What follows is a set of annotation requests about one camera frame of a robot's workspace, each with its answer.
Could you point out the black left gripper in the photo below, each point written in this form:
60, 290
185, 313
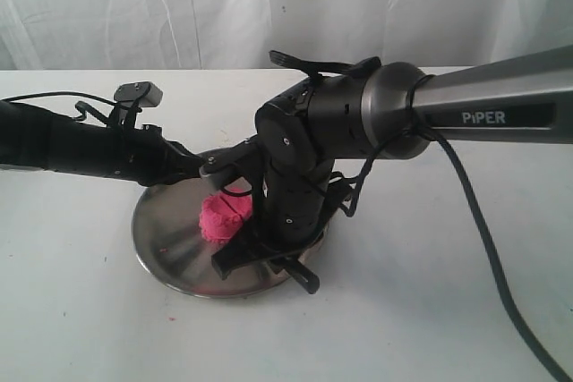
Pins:
142, 156

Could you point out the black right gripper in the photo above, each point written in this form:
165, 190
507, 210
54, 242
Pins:
292, 210

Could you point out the black knife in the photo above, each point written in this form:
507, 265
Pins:
302, 275

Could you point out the pink dough lump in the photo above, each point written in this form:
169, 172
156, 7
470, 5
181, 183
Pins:
222, 216

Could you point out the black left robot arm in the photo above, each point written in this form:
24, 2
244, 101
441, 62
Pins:
33, 138

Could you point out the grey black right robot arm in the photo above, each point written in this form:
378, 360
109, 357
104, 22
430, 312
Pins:
372, 111

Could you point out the round steel plate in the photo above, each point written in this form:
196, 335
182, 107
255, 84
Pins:
168, 242

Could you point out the white backdrop curtain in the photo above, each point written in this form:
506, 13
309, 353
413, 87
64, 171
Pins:
229, 34

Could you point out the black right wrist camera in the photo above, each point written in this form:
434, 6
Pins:
245, 160

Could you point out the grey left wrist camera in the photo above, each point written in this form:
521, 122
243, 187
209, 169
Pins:
130, 99

